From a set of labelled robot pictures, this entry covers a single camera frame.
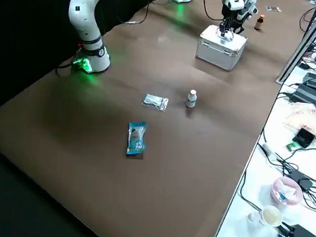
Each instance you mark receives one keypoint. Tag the small green circuit board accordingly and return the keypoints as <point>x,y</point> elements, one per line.
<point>292,146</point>

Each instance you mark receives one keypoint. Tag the black power supply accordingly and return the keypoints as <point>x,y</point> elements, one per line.
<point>306,94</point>
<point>315,80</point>

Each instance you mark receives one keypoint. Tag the aluminium frame post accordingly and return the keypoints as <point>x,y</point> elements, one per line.
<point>301,43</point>

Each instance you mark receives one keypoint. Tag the plastic bag red print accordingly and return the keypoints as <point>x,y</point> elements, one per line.
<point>307,117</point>

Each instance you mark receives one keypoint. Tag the small white plastic bottle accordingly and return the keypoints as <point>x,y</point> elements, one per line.
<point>191,99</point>

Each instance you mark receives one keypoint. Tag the small white cap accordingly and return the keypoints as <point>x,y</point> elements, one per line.
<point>253,217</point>

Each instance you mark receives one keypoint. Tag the small black device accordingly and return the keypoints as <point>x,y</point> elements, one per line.
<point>305,138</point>

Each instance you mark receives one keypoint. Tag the paper cup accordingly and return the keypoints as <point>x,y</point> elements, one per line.
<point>271,216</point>

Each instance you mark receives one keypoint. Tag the black adapter brick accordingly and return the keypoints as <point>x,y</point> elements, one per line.
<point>300,180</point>

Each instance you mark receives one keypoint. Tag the pink bowl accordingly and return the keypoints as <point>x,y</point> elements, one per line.
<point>287,192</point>

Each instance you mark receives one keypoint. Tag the silver aluminium medicine case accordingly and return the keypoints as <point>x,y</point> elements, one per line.
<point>218,53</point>

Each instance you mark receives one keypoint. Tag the brown bottle orange cap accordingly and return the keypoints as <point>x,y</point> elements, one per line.
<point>259,23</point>

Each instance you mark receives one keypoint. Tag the blue snack packet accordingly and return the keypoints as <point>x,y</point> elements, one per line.
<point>136,138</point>

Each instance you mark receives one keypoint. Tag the silver foil packet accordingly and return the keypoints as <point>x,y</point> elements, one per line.
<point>154,101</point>

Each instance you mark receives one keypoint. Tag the clear packet brown sticks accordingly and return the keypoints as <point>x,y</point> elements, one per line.
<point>273,8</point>

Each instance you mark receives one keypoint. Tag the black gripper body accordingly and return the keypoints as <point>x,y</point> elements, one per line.
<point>240,25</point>
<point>227,15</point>

